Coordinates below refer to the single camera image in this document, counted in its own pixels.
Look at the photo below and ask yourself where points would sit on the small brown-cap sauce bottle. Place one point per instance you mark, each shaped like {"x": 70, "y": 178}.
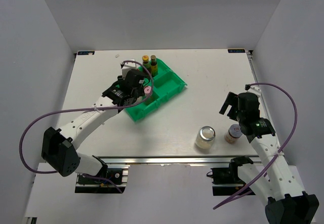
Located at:
{"x": 153, "y": 65}

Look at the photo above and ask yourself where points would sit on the blue right corner label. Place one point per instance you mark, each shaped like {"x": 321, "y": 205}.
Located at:
{"x": 236, "y": 50}

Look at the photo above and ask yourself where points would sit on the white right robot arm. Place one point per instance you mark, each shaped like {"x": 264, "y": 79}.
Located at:
{"x": 284, "y": 199}

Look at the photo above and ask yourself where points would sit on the green four-compartment plastic tray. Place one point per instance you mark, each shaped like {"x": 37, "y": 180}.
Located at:
{"x": 167, "y": 84}

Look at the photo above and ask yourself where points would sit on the blue left corner label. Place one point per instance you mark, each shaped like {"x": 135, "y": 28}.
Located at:
{"x": 85, "y": 53}

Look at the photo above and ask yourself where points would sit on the white-lid spice jar red label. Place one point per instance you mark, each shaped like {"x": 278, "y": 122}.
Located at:
{"x": 233, "y": 133}

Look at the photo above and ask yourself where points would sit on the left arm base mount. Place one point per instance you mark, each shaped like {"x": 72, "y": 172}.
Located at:
{"x": 112, "y": 181}

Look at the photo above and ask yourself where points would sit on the glass jar white powder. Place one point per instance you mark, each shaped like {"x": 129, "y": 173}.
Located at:
{"x": 205, "y": 138}

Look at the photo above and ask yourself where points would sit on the aluminium table edge rail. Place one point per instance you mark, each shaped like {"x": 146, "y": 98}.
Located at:
{"x": 167, "y": 160}

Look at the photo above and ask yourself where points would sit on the dark sauce bottle yellow cap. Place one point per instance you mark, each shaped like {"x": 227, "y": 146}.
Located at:
{"x": 145, "y": 62}

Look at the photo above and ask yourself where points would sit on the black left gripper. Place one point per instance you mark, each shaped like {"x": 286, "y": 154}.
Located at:
{"x": 140, "y": 91}

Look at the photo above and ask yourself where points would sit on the blue corner label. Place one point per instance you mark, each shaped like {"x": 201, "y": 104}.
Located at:
{"x": 85, "y": 53}
{"x": 236, "y": 50}

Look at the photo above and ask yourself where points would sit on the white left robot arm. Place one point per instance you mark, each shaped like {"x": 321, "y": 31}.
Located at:
{"x": 60, "y": 145}

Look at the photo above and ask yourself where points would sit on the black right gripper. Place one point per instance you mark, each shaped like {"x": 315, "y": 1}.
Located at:
{"x": 232, "y": 100}

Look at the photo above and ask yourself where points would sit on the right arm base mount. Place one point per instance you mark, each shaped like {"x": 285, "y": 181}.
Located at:
{"x": 225, "y": 180}

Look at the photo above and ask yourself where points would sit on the pink-cap brown spice shaker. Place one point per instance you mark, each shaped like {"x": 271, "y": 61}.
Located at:
{"x": 147, "y": 96}

